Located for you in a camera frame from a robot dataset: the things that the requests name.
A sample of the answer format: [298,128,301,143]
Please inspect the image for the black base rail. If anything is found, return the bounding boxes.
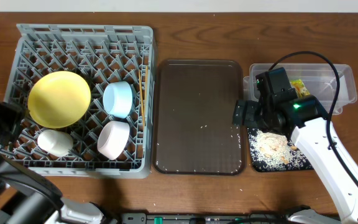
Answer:
[119,213,289,224]

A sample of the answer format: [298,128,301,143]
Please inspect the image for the light blue bowl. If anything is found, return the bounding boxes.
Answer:
[103,81,133,118]

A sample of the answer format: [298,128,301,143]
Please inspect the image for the yellow plate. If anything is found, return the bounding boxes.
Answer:
[27,71,91,129]

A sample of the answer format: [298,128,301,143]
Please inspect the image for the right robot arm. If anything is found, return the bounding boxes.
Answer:
[232,68,358,223]

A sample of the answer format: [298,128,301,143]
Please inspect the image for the wooden chopstick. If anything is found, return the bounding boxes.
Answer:
[138,70,146,127]
[144,65,149,105]

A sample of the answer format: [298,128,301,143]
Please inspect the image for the clear plastic bin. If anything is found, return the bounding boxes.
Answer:
[243,63,357,115]

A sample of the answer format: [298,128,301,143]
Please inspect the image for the white cup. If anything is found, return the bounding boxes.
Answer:
[37,129,73,157]

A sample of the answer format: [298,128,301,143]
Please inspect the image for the pink bowl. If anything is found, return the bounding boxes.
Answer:
[97,121,130,160]

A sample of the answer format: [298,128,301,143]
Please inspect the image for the green snack wrapper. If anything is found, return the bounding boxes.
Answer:
[290,79,310,98]

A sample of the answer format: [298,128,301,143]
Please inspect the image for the rice and food scraps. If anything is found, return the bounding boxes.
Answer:
[249,130,301,169]

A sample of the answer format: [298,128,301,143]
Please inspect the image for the grey plastic dish rack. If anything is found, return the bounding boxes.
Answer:
[0,24,157,179]

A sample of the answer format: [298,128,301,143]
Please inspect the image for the dark brown serving tray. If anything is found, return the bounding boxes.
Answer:
[152,59,247,176]

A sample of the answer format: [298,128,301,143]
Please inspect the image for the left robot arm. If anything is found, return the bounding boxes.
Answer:
[0,102,122,224]

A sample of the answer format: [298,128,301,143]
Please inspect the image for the black rectangular tray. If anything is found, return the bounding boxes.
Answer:
[247,128,313,172]

